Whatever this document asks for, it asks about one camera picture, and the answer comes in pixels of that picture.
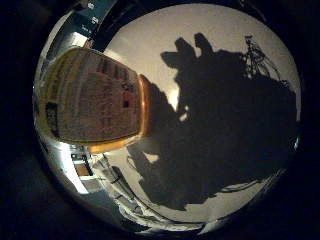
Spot orange-rimmed printed container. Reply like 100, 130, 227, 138
33, 46, 153, 155

